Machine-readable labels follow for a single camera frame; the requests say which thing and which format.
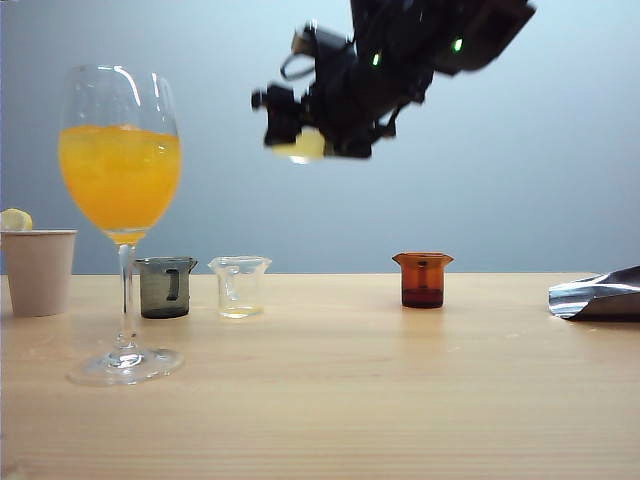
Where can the wine glass with orange juice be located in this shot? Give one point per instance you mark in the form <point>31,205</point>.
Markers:
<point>120,175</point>

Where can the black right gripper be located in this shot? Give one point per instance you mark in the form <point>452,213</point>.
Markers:
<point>350,100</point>

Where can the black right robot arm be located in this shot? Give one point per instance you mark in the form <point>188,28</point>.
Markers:
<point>450,25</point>

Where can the yellow lemon slice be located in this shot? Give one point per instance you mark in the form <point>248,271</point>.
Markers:
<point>15,221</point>

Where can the grey plastic measuring cup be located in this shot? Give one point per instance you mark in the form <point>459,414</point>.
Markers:
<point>157,295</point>

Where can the beige paper cup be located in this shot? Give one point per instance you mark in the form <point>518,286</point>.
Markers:
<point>37,275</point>

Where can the clear measuring cup yellow residue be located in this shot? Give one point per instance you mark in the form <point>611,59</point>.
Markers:
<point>240,295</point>

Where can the amber plastic measuring cup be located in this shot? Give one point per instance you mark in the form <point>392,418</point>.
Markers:
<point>422,290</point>

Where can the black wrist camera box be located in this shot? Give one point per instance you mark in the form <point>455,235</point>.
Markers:
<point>330,40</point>

